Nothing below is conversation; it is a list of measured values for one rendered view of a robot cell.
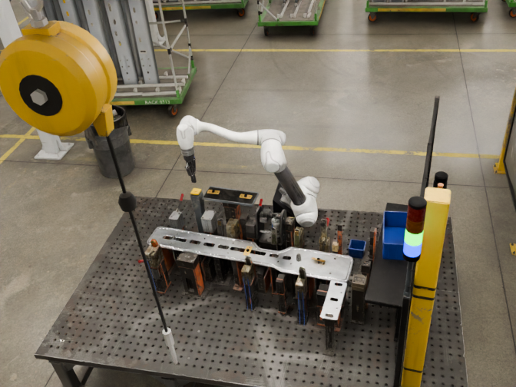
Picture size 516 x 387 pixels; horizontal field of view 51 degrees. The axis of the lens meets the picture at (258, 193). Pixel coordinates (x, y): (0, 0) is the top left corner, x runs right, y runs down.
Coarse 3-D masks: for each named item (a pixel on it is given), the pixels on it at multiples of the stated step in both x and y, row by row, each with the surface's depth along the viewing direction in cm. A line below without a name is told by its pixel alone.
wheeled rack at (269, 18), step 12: (276, 0) 961; (288, 0) 945; (300, 0) 939; (312, 0) 933; (324, 0) 942; (264, 12) 917; (276, 12) 910; (288, 12) 905; (300, 12) 899; (312, 12) 894; (264, 24) 882; (276, 24) 878; (288, 24) 874; (300, 24) 870; (312, 24) 867
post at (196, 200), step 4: (200, 192) 378; (192, 196) 376; (196, 196) 375; (200, 196) 377; (192, 200) 378; (196, 200) 377; (200, 200) 378; (192, 204) 381; (196, 204) 380; (200, 204) 379; (196, 208) 383; (200, 208) 381; (204, 208) 388; (196, 212) 385; (200, 212) 384; (196, 216) 388; (200, 216) 386; (200, 220) 389; (200, 224) 392; (200, 228) 394; (200, 232) 397; (204, 232) 395
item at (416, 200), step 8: (408, 200) 204; (416, 200) 203; (424, 200) 203; (416, 208) 202; (408, 256) 218; (416, 256) 217; (408, 264) 223; (408, 272) 225; (408, 280) 228; (408, 288) 231; (408, 296) 234
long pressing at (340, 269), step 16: (160, 240) 362; (176, 240) 361; (208, 240) 358; (224, 240) 356; (240, 240) 354; (224, 256) 345; (240, 256) 343; (256, 256) 341; (304, 256) 338; (320, 256) 336; (336, 256) 335; (288, 272) 329; (320, 272) 326; (336, 272) 325
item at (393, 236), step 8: (384, 216) 337; (392, 216) 342; (400, 216) 341; (384, 224) 331; (392, 224) 346; (400, 224) 345; (384, 232) 344; (392, 232) 343; (400, 232) 343; (384, 240) 338; (392, 240) 337; (400, 240) 337; (384, 248) 321; (392, 248) 319; (400, 248) 318; (384, 256) 325; (392, 256) 323; (400, 256) 322
